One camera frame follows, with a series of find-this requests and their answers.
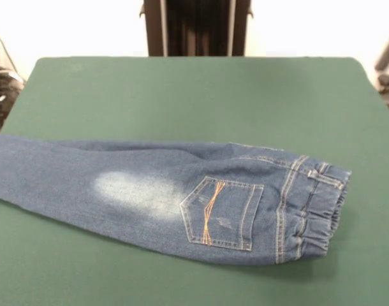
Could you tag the blue denim jeans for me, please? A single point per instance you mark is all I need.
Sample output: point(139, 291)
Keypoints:
point(150, 191)

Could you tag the dark green table cloth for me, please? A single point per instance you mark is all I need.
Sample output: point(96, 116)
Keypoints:
point(213, 95)

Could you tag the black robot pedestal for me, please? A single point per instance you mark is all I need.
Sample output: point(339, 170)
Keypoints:
point(201, 28)

